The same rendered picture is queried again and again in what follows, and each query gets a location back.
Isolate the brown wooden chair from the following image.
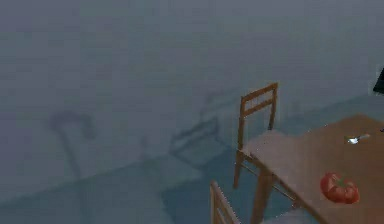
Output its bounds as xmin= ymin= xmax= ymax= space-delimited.
xmin=209 ymin=180 xmax=314 ymax=224
xmin=232 ymin=82 xmax=297 ymax=202

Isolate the brown wooden table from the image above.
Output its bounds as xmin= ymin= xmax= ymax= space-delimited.
xmin=248 ymin=113 xmax=384 ymax=224

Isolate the red tomato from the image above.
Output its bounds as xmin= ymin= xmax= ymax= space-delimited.
xmin=319 ymin=171 xmax=361 ymax=205

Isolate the silver spoon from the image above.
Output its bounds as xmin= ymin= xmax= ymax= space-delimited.
xmin=345 ymin=133 xmax=372 ymax=145

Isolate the black flat object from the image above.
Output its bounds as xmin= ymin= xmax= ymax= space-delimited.
xmin=372 ymin=67 xmax=384 ymax=95

